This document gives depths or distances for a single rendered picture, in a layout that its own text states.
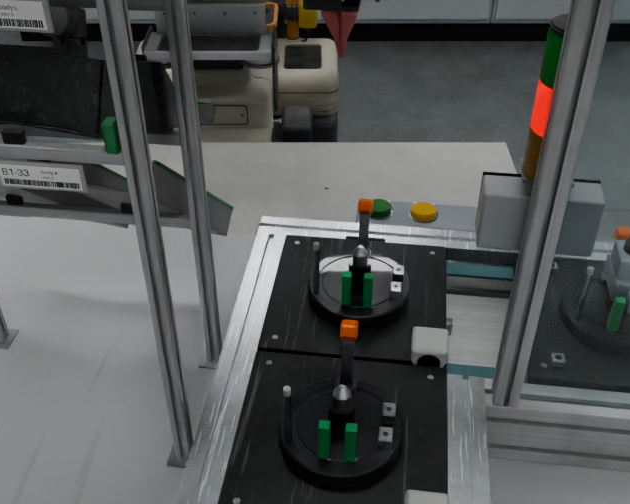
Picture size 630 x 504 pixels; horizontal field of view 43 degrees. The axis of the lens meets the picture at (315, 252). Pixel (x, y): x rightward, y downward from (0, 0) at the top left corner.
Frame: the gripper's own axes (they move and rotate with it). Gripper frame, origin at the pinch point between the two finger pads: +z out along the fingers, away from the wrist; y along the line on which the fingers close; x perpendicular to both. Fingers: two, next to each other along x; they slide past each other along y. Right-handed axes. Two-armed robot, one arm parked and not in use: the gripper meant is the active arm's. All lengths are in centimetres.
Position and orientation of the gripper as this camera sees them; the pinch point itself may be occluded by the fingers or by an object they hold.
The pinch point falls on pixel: (341, 49)
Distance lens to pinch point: 111.2
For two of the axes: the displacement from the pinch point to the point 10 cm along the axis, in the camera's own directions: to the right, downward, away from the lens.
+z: 0.1, 8.0, 6.0
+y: 9.9, 0.7, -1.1
